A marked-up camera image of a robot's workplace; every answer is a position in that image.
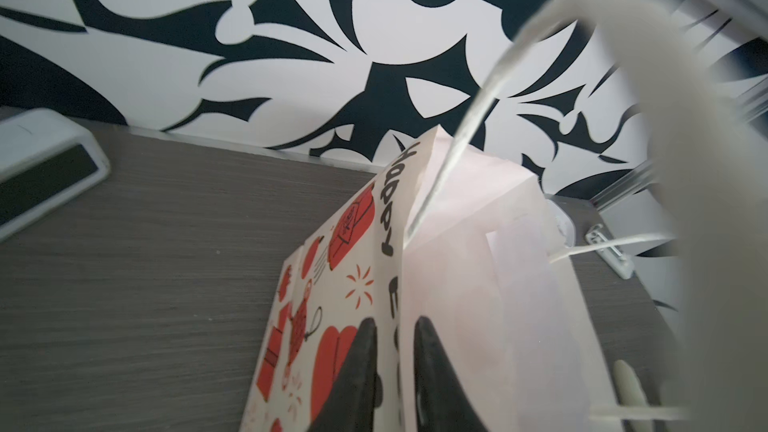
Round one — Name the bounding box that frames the white digital alarm clock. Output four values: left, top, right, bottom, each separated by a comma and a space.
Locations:
1, 108, 111, 241

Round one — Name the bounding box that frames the white square analog clock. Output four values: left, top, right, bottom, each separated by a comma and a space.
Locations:
547, 198, 577, 248

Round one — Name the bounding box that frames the red patterned paper bag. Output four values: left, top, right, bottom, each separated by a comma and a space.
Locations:
240, 0, 767, 431

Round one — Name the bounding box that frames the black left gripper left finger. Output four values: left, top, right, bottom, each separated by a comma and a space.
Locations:
308, 317, 378, 431

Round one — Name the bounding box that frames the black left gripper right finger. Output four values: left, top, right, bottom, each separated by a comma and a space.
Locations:
413, 316, 487, 432

